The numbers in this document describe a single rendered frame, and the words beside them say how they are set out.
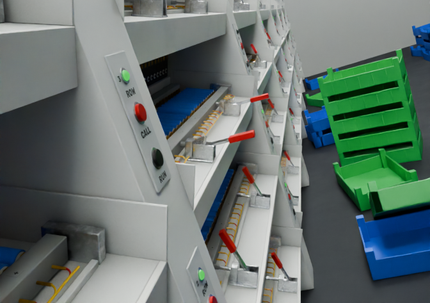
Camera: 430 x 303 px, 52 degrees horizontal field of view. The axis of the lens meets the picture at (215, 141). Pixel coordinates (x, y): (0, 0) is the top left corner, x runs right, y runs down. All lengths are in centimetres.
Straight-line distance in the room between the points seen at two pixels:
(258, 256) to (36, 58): 53
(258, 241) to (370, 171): 108
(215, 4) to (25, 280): 80
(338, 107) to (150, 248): 149
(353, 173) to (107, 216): 150
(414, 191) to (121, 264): 92
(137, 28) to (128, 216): 20
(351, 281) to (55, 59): 102
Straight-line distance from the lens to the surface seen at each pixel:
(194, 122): 70
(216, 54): 103
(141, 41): 48
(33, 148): 39
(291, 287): 100
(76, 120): 36
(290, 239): 115
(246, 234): 81
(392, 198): 119
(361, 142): 184
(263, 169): 108
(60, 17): 35
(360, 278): 122
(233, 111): 85
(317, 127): 226
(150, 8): 58
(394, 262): 119
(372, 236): 137
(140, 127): 39
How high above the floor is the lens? 68
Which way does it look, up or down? 13 degrees down
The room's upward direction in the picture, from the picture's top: 19 degrees counter-clockwise
